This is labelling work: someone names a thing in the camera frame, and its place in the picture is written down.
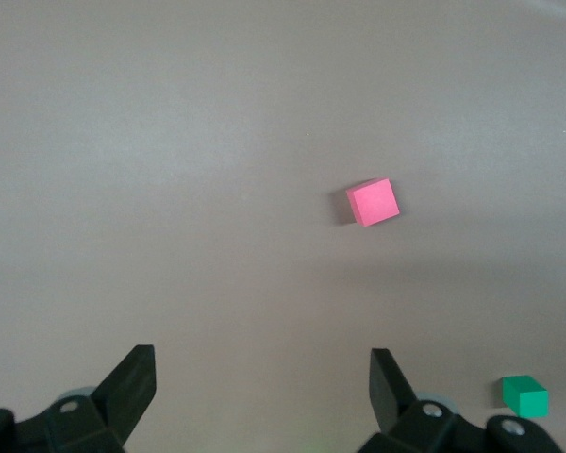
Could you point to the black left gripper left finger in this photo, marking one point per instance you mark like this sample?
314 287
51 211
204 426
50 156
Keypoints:
122 391

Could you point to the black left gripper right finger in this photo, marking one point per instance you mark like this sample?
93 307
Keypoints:
391 401

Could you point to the green foam cube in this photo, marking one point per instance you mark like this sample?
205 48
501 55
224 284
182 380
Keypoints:
526 398

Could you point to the pink foam cube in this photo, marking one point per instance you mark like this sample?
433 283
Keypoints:
373 203

